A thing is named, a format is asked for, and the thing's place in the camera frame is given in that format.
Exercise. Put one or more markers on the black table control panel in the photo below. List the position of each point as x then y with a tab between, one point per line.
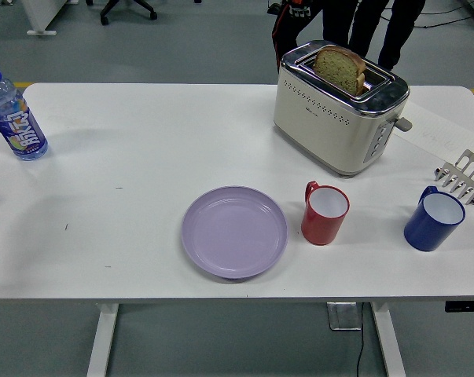
466	306

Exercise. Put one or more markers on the white table leg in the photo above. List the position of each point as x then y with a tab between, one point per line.
103	341
390	341

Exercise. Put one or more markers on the brown bread slice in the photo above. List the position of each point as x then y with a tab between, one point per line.
336	68

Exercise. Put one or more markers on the cream chrome toaster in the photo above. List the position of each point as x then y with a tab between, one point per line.
323	129

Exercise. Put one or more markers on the metal toast rack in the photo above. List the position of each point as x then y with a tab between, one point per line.
466	169

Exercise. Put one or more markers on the white desk leg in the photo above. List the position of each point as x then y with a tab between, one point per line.
40	19

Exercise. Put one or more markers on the blue mug white inside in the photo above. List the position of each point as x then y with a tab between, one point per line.
425	231

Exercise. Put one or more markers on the red mug white inside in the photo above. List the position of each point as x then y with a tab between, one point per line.
319	228

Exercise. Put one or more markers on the metal bracket under table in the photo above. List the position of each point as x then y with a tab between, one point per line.
342	316

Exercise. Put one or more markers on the blue-labelled drink bottle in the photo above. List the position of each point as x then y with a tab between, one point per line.
22	129

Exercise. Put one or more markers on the black office chair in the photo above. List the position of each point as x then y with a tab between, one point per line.
120	8

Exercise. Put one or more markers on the white paper sheet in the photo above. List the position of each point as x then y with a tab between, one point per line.
437	129

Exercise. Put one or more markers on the purple plastic plate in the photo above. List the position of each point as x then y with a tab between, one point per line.
234	231

